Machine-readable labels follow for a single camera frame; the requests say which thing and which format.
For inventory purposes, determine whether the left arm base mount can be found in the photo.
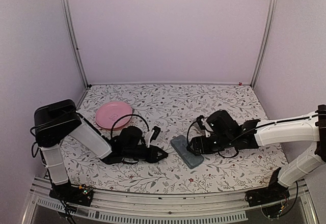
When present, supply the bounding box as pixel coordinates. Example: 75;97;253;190
49;181;94;207

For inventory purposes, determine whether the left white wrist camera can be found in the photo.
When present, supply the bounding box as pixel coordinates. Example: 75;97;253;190
145;126;161;148

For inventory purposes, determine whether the left aluminium frame post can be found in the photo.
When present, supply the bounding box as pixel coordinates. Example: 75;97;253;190
61;0;89;89

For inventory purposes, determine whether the black cable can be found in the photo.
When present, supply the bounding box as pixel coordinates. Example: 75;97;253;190
186;122;258;158
110;114;151;143

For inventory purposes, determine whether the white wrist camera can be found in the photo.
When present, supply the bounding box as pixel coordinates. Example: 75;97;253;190
195;115;212;137
145;126;161;148

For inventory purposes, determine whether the grey glasses case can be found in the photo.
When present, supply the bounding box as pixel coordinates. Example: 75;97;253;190
194;124;204;134

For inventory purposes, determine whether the right aluminium frame post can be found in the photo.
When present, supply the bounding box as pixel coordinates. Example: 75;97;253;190
250;0;278;90

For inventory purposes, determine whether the aluminium frame post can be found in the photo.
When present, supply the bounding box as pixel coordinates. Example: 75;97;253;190
61;0;89;89
250;0;278;90

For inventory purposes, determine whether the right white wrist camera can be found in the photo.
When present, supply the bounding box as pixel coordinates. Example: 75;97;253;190
195;115;212;137

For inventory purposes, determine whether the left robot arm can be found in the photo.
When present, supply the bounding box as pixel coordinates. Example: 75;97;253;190
30;99;168;201

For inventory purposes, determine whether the front aluminium rail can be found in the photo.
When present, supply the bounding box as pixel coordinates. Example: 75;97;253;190
22;177;320;223

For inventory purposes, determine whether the blue glasses case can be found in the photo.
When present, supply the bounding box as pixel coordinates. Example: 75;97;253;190
170;135;204;169

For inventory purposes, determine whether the left black cable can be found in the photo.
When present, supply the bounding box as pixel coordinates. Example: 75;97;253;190
110;114;151;143

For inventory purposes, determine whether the right black cable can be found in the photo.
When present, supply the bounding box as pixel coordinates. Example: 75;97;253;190
186;122;258;158

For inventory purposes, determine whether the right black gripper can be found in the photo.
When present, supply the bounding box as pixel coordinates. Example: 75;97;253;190
186;134;233;157

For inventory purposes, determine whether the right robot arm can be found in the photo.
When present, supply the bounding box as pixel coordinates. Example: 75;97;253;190
186;104;325;202

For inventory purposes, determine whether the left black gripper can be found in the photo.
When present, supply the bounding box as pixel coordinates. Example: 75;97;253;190
123;145;169;164

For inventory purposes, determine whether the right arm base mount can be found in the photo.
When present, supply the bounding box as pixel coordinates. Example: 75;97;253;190
244;167;290;219

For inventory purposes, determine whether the pink plate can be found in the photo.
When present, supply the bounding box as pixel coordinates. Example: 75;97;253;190
95;101;132;129

